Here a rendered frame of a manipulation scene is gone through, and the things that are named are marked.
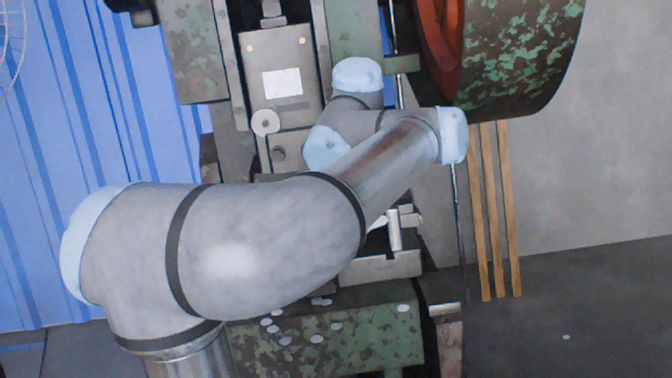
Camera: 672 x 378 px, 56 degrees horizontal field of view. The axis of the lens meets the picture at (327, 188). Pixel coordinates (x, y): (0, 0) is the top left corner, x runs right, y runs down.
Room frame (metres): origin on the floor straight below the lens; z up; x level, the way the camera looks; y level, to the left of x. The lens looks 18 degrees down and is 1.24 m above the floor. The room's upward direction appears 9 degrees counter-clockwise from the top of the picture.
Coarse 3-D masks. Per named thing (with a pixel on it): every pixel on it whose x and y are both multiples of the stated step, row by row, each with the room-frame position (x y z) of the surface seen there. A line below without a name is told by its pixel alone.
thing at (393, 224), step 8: (392, 208) 1.17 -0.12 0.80; (392, 216) 1.17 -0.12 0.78; (392, 224) 1.17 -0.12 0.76; (400, 224) 1.17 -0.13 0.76; (392, 232) 1.17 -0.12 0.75; (400, 232) 1.17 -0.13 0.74; (392, 240) 1.17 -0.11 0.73; (400, 240) 1.17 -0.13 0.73; (392, 248) 1.17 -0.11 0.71; (400, 248) 1.17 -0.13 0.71
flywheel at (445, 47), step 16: (416, 0) 1.56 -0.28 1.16; (432, 0) 1.54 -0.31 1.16; (448, 0) 1.38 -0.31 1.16; (416, 16) 1.58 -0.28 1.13; (432, 16) 1.51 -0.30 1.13; (448, 16) 1.38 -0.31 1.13; (432, 32) 1.48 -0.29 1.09; (448, 32) 1.39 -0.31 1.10; (432, 48) 1.44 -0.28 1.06; (448, 48) 1.40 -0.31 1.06; (432, 64) 1.43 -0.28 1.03; (448, 64) 1.33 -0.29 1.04; (448, 80) 1.27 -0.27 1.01; (448, 96) 1.28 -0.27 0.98
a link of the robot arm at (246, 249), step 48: (384, 144) 0.66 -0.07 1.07; (432, 144) 0.74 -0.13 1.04; (240, 192) 0.48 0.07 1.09; (288, 192) 0.49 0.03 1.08; (336, 192) 0.51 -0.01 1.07; (384, 192) 0.59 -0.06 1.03; (192, 240) 0.45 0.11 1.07; (240, 240) 0.45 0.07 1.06; (288, 240) 0.46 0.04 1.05; (336, 240) 0.48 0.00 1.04; (192, 288) 0.45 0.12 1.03; (240, 288) 0.44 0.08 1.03; (288, 288) 0.45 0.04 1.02
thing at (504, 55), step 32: (480, 0) 0.93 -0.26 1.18; (512, 0) 0.93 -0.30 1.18; (544, 0) 0.93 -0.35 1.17; (576, 0) 0.93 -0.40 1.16; (416, 32) 1.83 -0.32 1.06; (480, 32) 0.95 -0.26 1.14; (512, 32) 0.95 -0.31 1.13; (544, 32) 0.96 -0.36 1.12; (576, 32) 0.96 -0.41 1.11; (416, 64) 1.41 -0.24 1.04; (480, 64) 0.98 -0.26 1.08; (512, 64) 0.99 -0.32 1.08; (544, 64) 0.99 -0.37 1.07; (416, 96) 1.46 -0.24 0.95; (480, 96) 1.04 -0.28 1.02; (512, 96) 1.05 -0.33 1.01; (544, 96) 1.07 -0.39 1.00
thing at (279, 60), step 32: (256, 32) 1.23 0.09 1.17; (288, 32) 1.23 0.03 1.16; (256, 64) 1.23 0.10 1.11; (288, 64) 1.23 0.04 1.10; (256, 96) 1.23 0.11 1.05; (288, 96) 1.23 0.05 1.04; (320, 96) 1.23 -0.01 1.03; (256, 128) 1.21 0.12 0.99; (288, 128) 1.23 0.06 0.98; (288, 160) 1.20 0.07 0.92
